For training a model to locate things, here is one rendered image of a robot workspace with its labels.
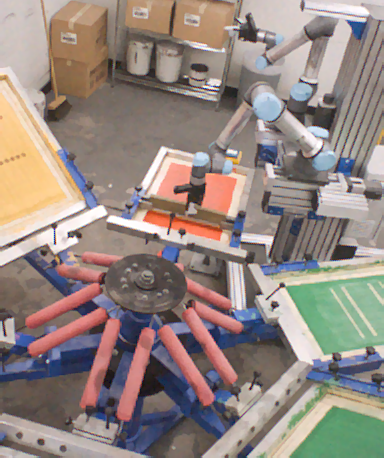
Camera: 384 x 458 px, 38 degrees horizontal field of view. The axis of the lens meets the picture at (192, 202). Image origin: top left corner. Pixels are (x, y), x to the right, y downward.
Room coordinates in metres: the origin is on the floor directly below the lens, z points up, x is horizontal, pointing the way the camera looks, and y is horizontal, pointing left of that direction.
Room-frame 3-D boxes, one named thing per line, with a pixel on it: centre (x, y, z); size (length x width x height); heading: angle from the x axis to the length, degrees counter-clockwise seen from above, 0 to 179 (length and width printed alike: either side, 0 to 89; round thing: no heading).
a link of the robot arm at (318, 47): (3.13, -0.54, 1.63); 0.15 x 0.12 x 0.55; 160
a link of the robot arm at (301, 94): (3.01, -0.50, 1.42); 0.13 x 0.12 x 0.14; 160
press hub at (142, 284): (1.42, 0.11, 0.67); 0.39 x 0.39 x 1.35
